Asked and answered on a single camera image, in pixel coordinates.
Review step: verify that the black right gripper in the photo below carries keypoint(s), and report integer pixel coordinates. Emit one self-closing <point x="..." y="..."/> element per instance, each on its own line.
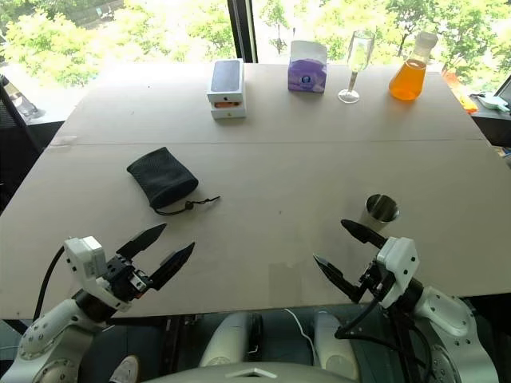
<point x="373" y="279"/>

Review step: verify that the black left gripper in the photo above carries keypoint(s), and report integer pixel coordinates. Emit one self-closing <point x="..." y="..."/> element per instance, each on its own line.
<point x="124" y="281"/>

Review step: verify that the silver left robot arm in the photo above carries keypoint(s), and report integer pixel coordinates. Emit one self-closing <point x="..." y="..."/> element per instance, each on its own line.
<point x="52" y="331"/>

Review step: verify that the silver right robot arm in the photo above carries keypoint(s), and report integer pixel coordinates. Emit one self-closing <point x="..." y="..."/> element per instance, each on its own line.
<point x="447" y="339"/>

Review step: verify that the stainless steel cup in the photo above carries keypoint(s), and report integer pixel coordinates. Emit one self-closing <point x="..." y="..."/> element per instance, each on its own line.
<point x="380" y="213"/>

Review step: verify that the white robot right leg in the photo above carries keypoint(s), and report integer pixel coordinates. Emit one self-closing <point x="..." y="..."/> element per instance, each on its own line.
<point x="331" y="343"/>

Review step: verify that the white robot leg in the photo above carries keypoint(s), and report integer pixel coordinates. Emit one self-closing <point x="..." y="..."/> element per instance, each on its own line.
<point x="231" y="339"/>
<point x="331" y="343"/>

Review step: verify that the white robot left leg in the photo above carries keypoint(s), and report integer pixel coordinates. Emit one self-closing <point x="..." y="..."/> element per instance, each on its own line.
<point x="231" y="339"/>

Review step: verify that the grey robot torso front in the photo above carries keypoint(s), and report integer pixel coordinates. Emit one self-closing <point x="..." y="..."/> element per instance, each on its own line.
<point x="251" y="373"/>

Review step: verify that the white phone box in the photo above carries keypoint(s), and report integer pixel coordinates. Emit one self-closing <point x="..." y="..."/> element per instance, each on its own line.
<point x="226" y="91"/>

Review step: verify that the flask with orange liquid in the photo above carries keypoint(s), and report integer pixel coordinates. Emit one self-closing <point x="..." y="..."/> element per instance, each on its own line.
<point x="409" y="76"/>

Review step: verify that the clear champagne flute glass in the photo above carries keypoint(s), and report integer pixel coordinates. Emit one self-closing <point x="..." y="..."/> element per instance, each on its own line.
<point x="357" y="65"/>

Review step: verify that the purple tissue box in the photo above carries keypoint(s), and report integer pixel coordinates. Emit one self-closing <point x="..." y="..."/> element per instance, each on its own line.
<point x="306" y="69"/>

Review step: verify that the dark side desk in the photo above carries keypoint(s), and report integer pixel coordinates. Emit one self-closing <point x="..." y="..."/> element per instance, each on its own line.
<point x="493" y="119"/>

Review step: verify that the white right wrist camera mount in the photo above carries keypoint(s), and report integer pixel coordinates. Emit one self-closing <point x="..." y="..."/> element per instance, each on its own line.
<point x="395" y="263"/>

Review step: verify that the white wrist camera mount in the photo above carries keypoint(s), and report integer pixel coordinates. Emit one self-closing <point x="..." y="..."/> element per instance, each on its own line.
<point x="395" y="263"/>
<point x="85" y="261"/>

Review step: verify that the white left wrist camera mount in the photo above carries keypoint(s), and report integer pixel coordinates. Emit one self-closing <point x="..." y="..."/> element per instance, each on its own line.
<point x="85" y="261"/>

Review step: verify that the black window frame post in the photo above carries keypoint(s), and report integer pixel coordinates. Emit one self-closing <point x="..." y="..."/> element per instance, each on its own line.
<point x="244" y="30"/>

